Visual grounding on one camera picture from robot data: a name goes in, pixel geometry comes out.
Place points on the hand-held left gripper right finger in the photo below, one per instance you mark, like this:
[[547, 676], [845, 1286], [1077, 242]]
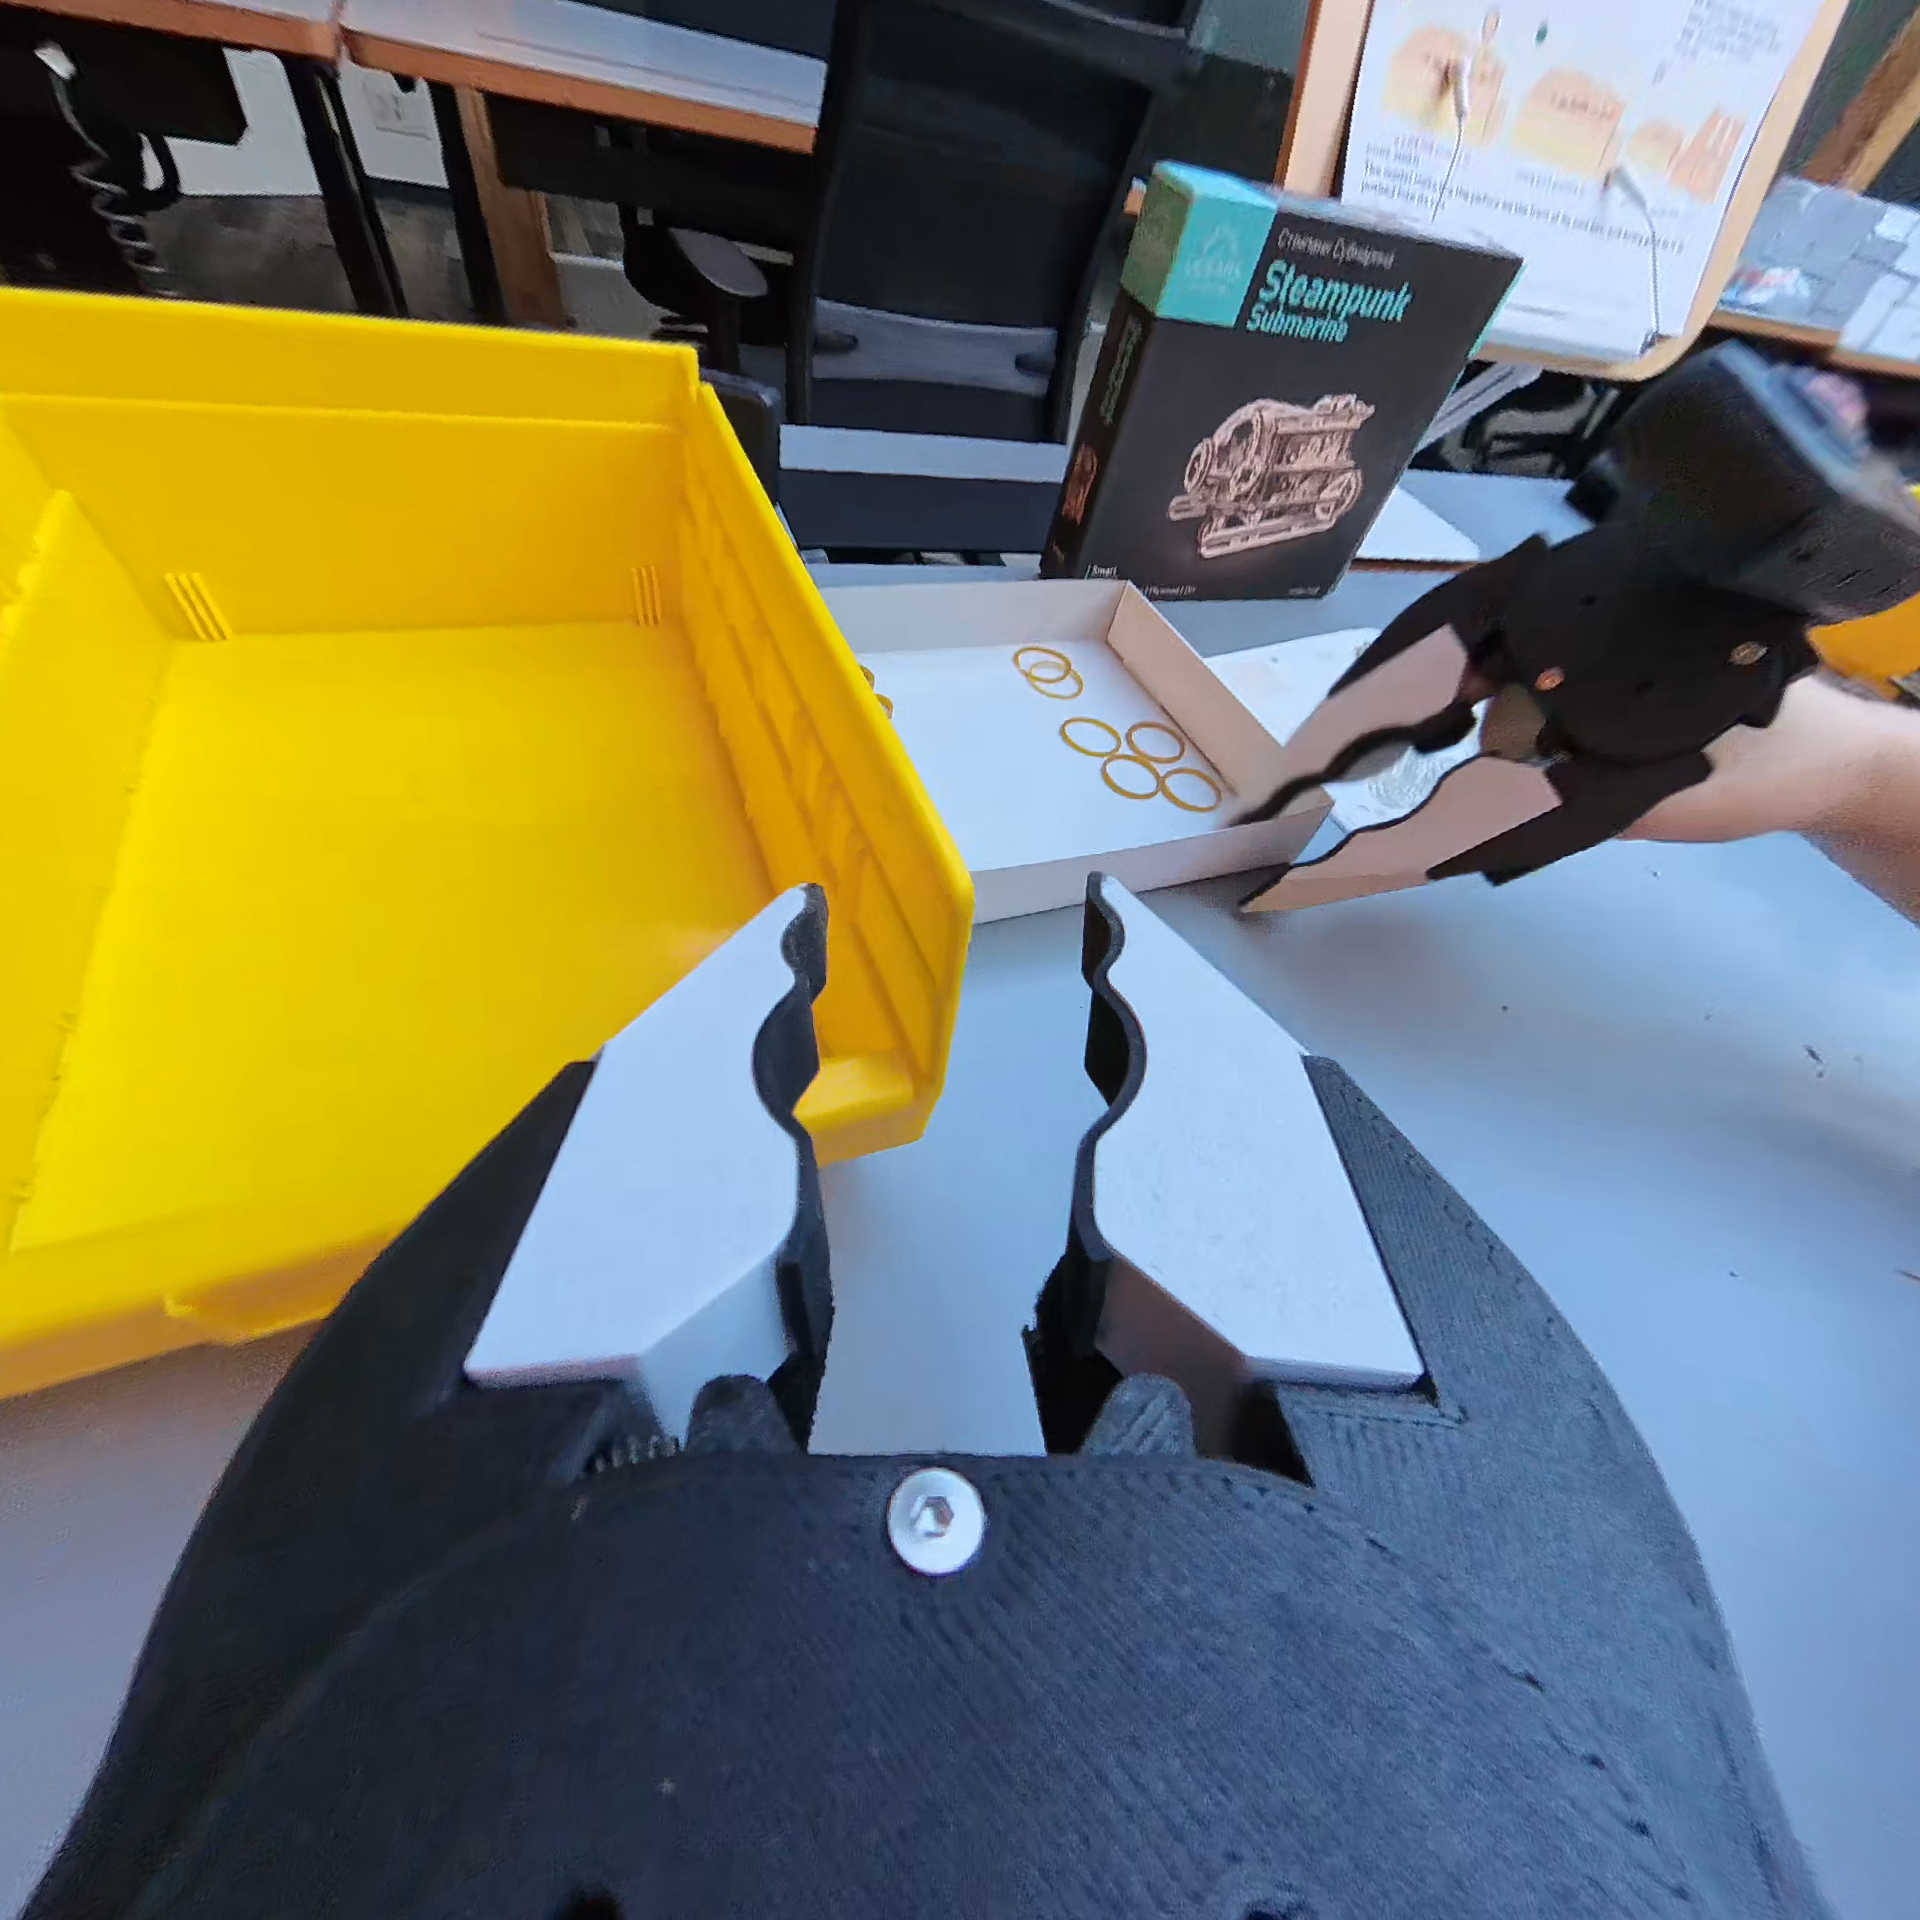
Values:
[[1229, 1184]]

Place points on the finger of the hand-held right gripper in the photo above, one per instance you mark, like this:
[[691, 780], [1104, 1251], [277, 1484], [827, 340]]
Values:
[[1410, 840], [1388, 706]]

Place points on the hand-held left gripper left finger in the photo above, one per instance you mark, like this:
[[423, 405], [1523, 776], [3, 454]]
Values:
[[660, 1202]]

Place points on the white cardboard box tray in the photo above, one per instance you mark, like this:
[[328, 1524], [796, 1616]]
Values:
[[973, 750]]

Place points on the yellow plastic bin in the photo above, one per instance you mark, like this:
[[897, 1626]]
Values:
[[1874, 646], [376, 827]]

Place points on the person's right forearm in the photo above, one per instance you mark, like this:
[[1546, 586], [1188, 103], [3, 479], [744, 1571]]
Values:
[[1816, 780]]

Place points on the black model kit box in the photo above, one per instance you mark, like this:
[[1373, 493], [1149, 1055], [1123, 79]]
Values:
[[1275, 452]]

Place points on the group of yellow rubber bands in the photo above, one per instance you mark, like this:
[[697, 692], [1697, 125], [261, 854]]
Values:
[[1028, 671]]

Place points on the white instruction sheet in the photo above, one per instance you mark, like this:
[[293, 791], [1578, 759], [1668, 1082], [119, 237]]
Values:
[[1575, 195]]

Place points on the instruction poster board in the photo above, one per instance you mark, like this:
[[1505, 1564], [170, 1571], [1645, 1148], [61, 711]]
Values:
[[1307, 91]]

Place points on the black office chair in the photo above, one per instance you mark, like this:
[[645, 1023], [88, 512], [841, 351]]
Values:
[[931, 181]]

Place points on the wooden desk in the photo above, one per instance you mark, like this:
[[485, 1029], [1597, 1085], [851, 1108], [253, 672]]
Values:
[[599, 76]]

